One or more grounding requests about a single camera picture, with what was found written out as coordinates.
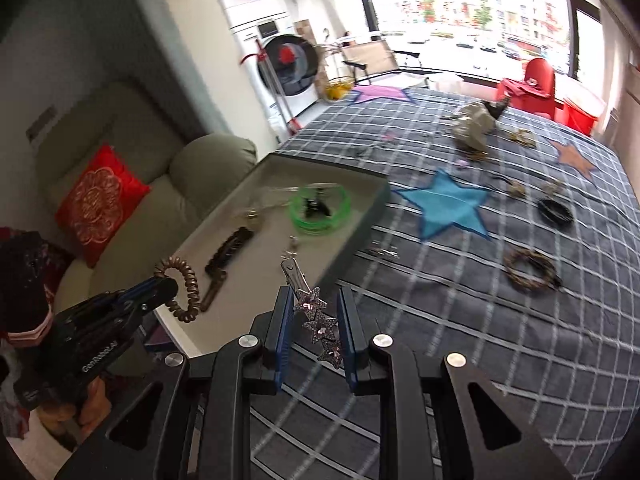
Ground gold chain ornament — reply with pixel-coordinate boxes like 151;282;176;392
507;128;538;148

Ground black ridged bangle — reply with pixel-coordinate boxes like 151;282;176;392
536;197;576;227

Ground red plastic chair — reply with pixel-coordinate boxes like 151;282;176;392
496;57;557;121

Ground red embroidered cushion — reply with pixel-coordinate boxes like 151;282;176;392
54;144;152;269

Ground grey shallow box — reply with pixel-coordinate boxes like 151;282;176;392
152;152;392;361

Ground beige folding chair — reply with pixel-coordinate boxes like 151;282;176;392
340;35;426;86

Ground yellow basket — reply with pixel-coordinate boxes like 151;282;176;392
324;76;356;103

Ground beige crumpled pouch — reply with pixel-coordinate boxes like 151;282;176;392
452;101;496;153

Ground white washing machine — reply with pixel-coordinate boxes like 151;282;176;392
232;17;326;121

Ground silver star hair clip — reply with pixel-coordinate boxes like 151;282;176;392
280;256;346;366

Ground red bucket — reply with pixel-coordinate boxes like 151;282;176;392
562;92;606;136

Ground beige sofa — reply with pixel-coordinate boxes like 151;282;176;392
22;80;258;321

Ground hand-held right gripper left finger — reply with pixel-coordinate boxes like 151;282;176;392
55;286;297;480

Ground dark bead bracelet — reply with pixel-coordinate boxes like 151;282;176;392
199;226;255;313

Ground black figurine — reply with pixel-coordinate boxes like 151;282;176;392
480;96;513;121

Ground brown wooden bead bracelet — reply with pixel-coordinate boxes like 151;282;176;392
503;247;563;295

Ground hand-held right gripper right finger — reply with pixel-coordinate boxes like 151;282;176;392
336;285;576;480

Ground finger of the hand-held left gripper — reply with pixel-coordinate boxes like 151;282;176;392
112;276;179;304
120;286;179;319

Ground green translucent bangle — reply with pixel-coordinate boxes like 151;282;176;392
289;183;352;235

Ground person's left hand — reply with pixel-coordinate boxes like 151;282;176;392
40;380;109;434

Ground red handled mop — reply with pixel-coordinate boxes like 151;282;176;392
239;35;303;137

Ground brown coil hair tie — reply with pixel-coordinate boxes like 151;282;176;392
152;256;202;323

